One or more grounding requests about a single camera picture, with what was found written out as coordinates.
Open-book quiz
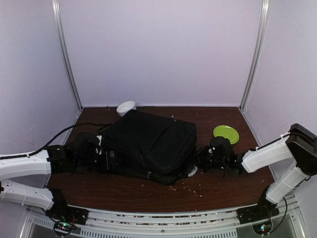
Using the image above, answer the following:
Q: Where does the white patterned ceramic bowl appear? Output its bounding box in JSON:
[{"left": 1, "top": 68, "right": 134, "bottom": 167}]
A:
[{"left": 116, "top": 101, "right": 136, "bottom": 117}]

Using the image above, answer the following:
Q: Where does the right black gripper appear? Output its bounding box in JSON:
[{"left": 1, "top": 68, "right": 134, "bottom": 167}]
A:
[{"left": 189, "top": 145, "right": 227, "bottom": 173}]

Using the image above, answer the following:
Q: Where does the black student backpack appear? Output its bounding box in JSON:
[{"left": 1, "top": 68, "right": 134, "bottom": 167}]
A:
[{"left": 99, "top": 110, "right": 198, "bottom": 185}]

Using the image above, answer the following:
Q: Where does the right aluminium frame post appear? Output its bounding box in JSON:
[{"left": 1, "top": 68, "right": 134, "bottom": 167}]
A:
[{"left": 239, "top": 0, "right": 270, "bottom": 112}]

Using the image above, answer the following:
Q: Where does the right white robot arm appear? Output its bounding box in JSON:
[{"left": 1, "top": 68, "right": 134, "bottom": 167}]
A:
[{"left": 194, "top": 123, "right": 317, "bottom": 219}]

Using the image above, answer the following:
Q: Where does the green round plate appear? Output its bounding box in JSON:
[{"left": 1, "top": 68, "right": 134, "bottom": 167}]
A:
[{"left": 213, "top": 125, "right": 240, "bottom": 145}]

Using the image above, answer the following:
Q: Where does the front aluminium rail base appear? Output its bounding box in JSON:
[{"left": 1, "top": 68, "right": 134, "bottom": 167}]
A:
[{"left": 19, "top": 195, "right": 308, "bottom": 238}]

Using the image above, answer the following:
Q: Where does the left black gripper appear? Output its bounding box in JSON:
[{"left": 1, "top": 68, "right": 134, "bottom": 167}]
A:
[{"left": 74, "top": 151, "right": 122, "bottom": 171}]

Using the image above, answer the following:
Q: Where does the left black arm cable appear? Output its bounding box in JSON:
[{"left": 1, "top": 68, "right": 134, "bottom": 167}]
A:
[{"left": 0, "top": 122, "right": 112, "bottom": 159}]

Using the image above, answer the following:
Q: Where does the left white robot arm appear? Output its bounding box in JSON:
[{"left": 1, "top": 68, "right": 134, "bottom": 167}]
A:
[{"left": 0, "top": 133, "right": 118, "bottom": 220}]

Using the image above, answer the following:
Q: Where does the aluminium frame post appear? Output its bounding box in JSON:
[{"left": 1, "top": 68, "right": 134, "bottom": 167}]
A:
[
  {"left": 52, "top": 0, "right": 83, "bottom": 111},
  {"left": 239, "top": 0, "right": 270, "bottom": 112}
]

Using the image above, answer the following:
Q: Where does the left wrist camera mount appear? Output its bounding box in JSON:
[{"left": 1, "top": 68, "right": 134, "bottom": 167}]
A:
[{"left": 96, "top": 135, "right": 102, "bottom": 155}]

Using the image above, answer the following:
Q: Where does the left aluminium frame post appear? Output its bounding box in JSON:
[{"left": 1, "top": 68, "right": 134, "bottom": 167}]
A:
[{"left": 52, "top": 0, "right": 83, "bottom": 111}]

